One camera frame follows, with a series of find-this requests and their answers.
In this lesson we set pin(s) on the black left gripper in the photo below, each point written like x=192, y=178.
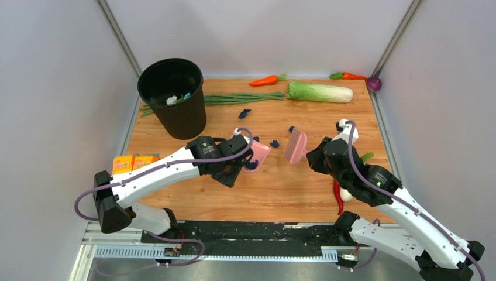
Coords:
x=230, y=181

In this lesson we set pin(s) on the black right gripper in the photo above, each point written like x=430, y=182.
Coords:
x=314, y=158

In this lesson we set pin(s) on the pink hand brush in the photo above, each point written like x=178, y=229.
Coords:
x=296, y=147

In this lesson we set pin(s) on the pink dustpan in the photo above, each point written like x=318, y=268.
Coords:
x=260, y=153

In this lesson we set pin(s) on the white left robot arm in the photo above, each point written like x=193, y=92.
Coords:
x=117, y=197

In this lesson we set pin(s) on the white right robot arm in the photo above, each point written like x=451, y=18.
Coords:
x=430, y=248

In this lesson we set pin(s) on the blue paper scrap lower-middle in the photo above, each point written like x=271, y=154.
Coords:
x=252, y=165

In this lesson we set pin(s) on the red chili pepper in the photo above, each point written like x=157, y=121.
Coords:
x=340, y=202

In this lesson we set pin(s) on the white radish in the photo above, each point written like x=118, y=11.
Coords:
x=344, y=195

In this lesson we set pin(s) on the blue paper scrap centre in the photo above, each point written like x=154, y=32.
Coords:
x=274, y=144

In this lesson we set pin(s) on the blue paper scrap top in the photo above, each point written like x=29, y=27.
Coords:
x=244, y=113

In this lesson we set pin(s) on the green scallions bunch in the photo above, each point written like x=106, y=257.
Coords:
x=240, y=99

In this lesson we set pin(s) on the napa cabbage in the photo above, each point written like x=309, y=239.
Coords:
x=298, y=90

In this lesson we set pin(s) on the orange carrot right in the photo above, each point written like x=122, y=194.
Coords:
x=346, y=76

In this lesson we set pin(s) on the orange carrot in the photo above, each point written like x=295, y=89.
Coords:
x=270, y=80
x=346, y=76

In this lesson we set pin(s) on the purple onion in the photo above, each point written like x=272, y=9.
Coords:
x=373, y=84

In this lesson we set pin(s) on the white paper in bin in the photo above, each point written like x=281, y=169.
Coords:
x=172, y=100

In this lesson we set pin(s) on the orange carrot left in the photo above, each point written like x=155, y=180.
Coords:
x=270, y=80

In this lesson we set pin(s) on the black trash bin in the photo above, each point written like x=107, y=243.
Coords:
x=172, y=88

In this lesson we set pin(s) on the orange yellow snack box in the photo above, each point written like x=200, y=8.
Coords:
x=122, y=164

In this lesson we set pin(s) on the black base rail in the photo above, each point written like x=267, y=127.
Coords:
x=260, y=239

